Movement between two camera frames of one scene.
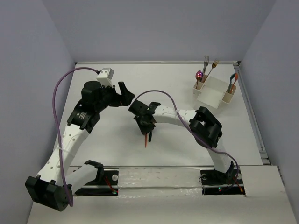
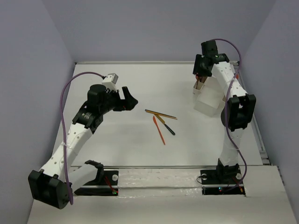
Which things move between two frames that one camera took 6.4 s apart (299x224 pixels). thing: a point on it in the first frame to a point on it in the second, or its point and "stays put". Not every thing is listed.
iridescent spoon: x=198 y=75 stays put
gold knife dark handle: x=150 y=136 to x=166 y=126
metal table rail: x=155 y=63 stays put
